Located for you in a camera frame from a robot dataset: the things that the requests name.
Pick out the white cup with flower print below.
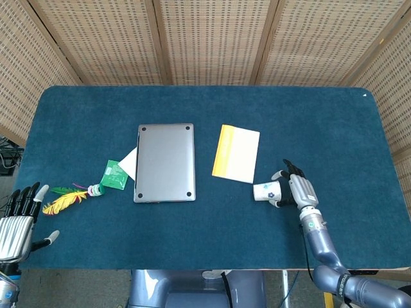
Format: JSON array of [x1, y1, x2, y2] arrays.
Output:
[[252, 180, 283, 202]]

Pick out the yellow green feather shuttlecock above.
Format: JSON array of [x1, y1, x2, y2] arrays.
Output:
[[42, 182, 106, 216]]

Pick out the dark blue table mat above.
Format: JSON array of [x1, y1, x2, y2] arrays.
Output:
[[14, 85, 411, 271]]

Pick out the thin blue cable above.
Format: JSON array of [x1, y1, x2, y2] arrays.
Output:
[[282, 269, 300, 308]]

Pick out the green printed packet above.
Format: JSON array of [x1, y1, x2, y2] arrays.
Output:
[[100, 159, 129, 191]]

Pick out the yellow and white booklet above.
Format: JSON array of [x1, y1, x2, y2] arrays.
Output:
[[211, 124, 261, 185]]

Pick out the white paper sheet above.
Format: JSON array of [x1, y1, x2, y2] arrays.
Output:
[[118, 146, 139, 181]]

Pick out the grey closed laptop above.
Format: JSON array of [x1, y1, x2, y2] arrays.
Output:
[[133, 123, 197, 204]]

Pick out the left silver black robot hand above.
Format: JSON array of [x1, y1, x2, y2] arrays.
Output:
[[0, 182, 60, 264]]

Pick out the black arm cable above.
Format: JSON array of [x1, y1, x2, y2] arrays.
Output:
[[299, 223, 315, 284]]

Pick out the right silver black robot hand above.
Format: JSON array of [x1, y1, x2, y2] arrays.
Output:
[[271, 159, 320, 211]]

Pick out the blue-grey robot torso base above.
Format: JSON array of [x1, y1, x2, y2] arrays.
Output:
[[127, 269, 267, 308]]

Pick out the metal table leg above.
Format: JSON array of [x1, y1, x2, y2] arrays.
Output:
[[281, 269, 290, 308]]

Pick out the black torso cable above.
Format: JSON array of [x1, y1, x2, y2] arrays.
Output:
[[220, 271, 234, 308]]

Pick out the black equipment with cables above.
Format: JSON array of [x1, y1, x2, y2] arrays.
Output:
[[0, 136, 25, 176]]

